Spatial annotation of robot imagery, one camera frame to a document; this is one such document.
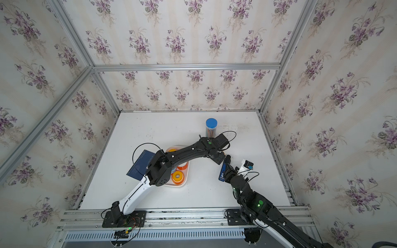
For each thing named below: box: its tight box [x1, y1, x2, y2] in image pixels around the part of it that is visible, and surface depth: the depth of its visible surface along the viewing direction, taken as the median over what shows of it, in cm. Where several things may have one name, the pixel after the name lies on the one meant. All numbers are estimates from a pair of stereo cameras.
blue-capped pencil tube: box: [205, 117, 218, 138], surface depth 90 cm
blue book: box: [126, 149, 156, 182], surface depth 93 cm
